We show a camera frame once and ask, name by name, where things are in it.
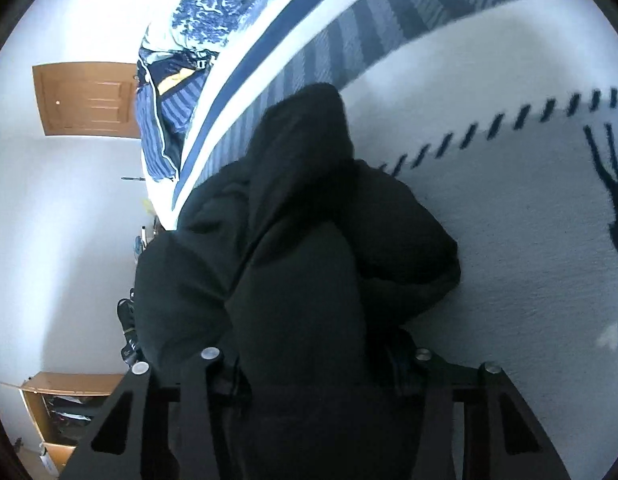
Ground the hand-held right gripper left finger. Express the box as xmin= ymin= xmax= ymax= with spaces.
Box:
xmin=64 ymin=347 xmax=226 ymax=480

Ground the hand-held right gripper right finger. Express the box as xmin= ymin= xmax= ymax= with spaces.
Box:
xmin=413 ymin=349 xmax=571 ymax=480

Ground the dark puffer jacket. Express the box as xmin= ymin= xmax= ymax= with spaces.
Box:
xmin=134 ymin=82 xmax=462 ymax=480

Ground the open cardboard box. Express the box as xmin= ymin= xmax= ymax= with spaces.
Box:
xmin=0 ymin=372 xmax=127 ymax=477

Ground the blue white striped blanket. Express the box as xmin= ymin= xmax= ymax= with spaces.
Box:
xmin=171 ymin=0 xmax=618 ymax=480

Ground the blue striped pillow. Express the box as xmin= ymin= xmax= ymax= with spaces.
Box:
xmin=135 ymin=67 xmax=211 ymax=184

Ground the brown wooden door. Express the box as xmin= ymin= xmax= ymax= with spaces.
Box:
xmin=32 ymin=62 xmax=142 ymax=138

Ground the blue floral print quilt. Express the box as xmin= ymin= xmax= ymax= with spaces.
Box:
xmin=138 ymin=0 xmax=302 ymax=98

